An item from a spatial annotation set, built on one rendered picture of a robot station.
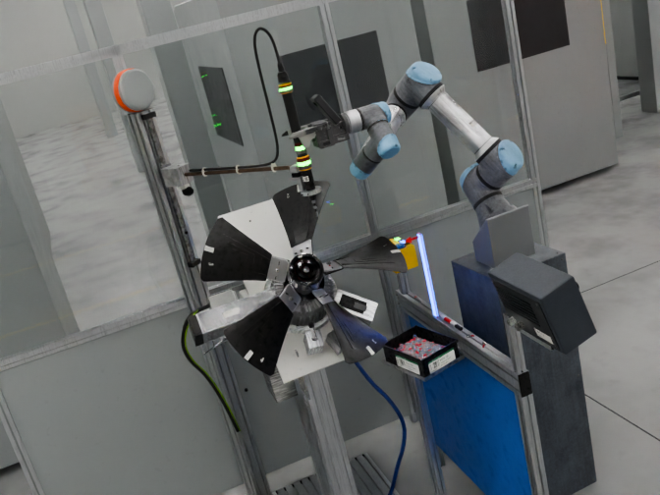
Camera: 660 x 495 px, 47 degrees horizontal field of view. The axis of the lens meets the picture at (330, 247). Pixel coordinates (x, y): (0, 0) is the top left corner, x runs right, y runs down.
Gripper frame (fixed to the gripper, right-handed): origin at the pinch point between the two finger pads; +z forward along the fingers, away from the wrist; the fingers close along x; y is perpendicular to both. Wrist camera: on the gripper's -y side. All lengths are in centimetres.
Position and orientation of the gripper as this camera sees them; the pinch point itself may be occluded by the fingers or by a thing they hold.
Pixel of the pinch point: (288, 134)
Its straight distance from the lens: 248.6
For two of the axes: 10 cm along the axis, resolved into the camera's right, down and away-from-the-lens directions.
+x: -3.3, -2.3, 9.1
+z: -9.2, 3.1, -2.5
